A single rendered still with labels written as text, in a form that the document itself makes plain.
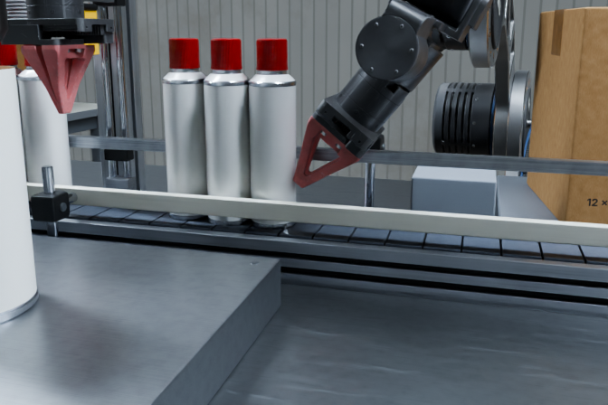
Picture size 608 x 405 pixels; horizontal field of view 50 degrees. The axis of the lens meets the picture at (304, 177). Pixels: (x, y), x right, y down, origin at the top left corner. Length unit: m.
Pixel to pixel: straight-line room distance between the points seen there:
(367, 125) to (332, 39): 2.80
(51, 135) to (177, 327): 0.40
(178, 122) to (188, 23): 3.13
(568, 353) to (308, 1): 3.05
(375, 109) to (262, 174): 0.14
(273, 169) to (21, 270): 0.28
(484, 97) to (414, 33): 0.95
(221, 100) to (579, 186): 0.45
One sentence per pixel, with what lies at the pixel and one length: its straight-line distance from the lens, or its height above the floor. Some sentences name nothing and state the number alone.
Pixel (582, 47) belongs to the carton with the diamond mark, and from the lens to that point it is 0.85.
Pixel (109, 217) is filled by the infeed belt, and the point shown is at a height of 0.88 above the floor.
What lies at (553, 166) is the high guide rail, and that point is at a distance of 0.72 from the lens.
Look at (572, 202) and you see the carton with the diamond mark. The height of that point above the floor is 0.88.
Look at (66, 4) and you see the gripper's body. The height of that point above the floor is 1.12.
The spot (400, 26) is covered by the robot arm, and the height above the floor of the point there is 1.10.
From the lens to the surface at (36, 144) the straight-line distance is 0.84.
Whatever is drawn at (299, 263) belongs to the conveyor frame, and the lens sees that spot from 0.69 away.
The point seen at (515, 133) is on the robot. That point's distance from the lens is 1.47.
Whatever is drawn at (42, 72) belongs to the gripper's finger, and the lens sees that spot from 0.74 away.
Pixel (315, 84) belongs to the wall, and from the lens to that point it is 3.51.
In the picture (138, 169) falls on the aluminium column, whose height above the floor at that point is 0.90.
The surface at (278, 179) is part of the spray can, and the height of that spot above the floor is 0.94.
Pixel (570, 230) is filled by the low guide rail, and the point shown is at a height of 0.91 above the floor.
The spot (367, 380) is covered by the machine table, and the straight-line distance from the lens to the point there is 0.53.
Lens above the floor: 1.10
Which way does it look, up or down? 13 degrees down
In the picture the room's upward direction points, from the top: straight up
